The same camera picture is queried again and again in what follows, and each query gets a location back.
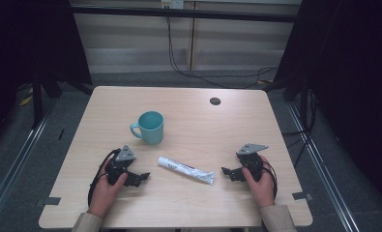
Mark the white wall socket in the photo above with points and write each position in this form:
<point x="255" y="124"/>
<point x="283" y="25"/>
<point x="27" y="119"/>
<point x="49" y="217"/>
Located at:
<point x="172" y="4"/>

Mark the black tape strip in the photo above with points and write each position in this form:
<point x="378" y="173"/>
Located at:
<point x="300" y="195"/>
<point x="51" y="201"/>

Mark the metal floor rail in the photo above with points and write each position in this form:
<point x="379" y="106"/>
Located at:
<point x="14" y="167"/>
<point x="324" y="174"/>

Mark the black horizontal bar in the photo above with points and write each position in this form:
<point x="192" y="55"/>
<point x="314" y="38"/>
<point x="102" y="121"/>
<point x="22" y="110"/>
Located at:
<point x="185" y="13"/>

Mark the black curtain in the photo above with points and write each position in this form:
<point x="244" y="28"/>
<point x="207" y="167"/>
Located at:
<point x="349" y="80"/>
<point x="27" y="42"/>

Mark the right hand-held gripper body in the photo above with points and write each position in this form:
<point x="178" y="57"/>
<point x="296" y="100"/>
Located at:
<point x="251" y="157"/>

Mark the person's left hand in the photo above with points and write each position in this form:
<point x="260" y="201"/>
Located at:
<point x="104" y="193"/>

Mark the white toothpaste tube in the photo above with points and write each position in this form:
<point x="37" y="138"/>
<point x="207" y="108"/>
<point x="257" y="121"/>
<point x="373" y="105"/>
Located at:
<point x="185" y="169"/>

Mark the black round table grommet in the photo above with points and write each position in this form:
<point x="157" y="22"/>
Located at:
<point x="215" y="101"/>

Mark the yellow floor scrap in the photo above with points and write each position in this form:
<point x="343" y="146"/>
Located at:
<point x="26" y="100"/>

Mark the person's right hand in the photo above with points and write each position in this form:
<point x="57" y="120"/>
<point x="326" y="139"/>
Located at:
<point x="261" y="188"/>

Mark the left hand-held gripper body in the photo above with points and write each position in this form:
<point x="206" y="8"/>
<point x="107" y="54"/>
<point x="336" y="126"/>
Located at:
<point x="124" y="155"/>

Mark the teal cup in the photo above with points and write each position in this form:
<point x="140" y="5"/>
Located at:
<point x="150" y="126"/>

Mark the black metal stand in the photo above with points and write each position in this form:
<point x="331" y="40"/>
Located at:
<point x="37" y="103"/>
<point x="304" y="106"/>

